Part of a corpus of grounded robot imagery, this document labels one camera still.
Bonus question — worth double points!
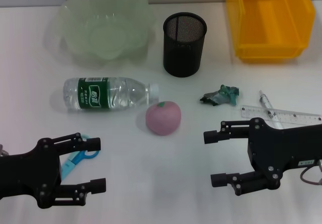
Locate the translucent green plastic fruit bowl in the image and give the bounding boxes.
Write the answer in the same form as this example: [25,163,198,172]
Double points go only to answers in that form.
[44,0,156,67]

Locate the clear green-label water bottle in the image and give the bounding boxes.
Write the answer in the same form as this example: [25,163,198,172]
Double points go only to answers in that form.
[62,77,159,113]

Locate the white grey pen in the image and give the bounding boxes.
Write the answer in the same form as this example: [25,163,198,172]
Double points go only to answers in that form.
[258,90,284,129]

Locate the black mesh pen holder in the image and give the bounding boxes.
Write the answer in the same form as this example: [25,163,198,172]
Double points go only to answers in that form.
[163,12,207,78]

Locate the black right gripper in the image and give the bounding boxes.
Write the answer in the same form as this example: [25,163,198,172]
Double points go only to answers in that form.
[203,117,322,196]

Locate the pink toy peach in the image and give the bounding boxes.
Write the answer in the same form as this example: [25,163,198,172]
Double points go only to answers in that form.
[145,100,182,136]

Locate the yellow plastic bin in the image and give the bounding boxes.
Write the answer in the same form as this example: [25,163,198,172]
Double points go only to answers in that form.
[225,0,316,64]

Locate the green plastic wrapper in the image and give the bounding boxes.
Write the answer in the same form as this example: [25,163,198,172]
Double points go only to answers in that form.
[200,84,240,107]

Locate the blue scissors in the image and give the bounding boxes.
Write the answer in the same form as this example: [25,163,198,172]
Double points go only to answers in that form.
[60,133,101,182]

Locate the grey right gripper cable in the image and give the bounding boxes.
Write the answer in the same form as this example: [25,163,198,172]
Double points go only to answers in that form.
[300,160,322,186]

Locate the transparent plastic ruler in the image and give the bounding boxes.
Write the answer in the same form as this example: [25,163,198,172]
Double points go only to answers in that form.
[240,105,322,128]

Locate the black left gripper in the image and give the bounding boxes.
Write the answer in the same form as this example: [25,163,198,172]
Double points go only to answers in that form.
[0,132,107,209]

